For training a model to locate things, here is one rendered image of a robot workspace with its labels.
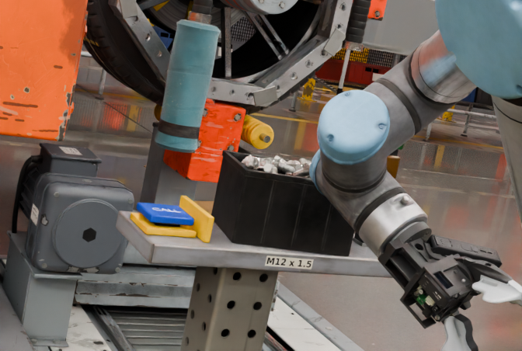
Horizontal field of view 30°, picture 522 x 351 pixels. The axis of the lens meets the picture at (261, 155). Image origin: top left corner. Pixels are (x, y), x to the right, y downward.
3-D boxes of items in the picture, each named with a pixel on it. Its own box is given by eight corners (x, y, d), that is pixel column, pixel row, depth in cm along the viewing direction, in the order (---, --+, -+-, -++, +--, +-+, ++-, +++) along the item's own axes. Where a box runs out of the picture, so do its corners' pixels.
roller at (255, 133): (225, 125, 244) (229, 102, 243) (276, 153, 218) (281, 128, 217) (203, 122, 242) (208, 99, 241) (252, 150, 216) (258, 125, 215)
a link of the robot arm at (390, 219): (391, 229, 142) (421, 183, 136) (412, 254, 140) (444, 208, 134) (349, 245, 136) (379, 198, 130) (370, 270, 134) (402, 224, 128)
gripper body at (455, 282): (426, 335, 128) (369, 267, 133) (466, 315, 133) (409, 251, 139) (455, 299, 123) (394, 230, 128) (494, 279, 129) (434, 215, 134)
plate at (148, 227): (177, 222, 154) (179, 216, 153) (196, 238, 147) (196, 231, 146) (129, 218, 150) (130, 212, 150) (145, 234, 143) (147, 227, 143)
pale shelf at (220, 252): (344, 245, 174) (348, 229, 173) (395, 279, 159) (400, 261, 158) (114, 227, 154) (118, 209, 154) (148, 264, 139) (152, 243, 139)
